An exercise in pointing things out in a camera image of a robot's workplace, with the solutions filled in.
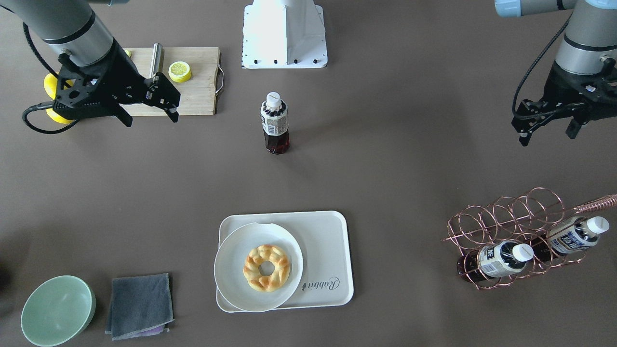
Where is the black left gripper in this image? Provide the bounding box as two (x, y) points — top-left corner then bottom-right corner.
(511, 61), (617, 147)

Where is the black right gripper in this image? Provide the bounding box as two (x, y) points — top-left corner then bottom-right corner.
(52, 41), (181, 127)

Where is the tea bottle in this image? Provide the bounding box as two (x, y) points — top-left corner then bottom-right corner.
(260, 92), (290, 155)

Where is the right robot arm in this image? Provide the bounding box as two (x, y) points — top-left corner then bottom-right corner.
(1, 0), (181, 127)

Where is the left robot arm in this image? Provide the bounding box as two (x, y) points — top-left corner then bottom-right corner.
(495, 0), (617, 146)

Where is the tea bottle rack back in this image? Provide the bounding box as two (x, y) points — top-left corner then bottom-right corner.
(457, 240), (534, 283)
(532, 216), (610, 262)

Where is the white serving tray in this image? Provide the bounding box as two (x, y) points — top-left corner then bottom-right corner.
(219, 211), (353, 310)

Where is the steel muddler black tip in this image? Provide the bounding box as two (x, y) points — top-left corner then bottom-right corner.
(149, 42), (164, 78)

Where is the half lemon slice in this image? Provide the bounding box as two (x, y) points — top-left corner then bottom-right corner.
(168, 61), (192, 83)

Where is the wooden cutting board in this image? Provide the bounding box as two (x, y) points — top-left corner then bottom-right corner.
(123, 46), (222, 117)

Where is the yellow lemon near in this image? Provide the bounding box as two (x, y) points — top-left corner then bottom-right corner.
(46, 108), (75, 125)

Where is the yellow lemon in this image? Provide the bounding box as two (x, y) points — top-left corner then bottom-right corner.
(43, 73), (58, 99)
(46, 108), (75, 125)

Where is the yellow lemon far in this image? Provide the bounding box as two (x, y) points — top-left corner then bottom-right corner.
(43, 73), (58, 99)

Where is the white round plate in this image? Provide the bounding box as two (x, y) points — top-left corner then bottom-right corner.
(214, 223), (304, 312)

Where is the grey folded cloth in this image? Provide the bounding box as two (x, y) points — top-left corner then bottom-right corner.
(105, 273), (174, 341)

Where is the mint green bowl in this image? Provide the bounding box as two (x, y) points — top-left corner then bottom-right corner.
(21, 275), (96, 347)

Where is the copper wire bottle rack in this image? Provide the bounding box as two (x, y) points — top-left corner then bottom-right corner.
(445, 187), (616, 259)

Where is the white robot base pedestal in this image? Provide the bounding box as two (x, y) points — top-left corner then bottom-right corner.
(241, 0), (328, 69)

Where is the braided ring donut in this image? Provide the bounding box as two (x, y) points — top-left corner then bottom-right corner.
(243, 244), (291, 292)

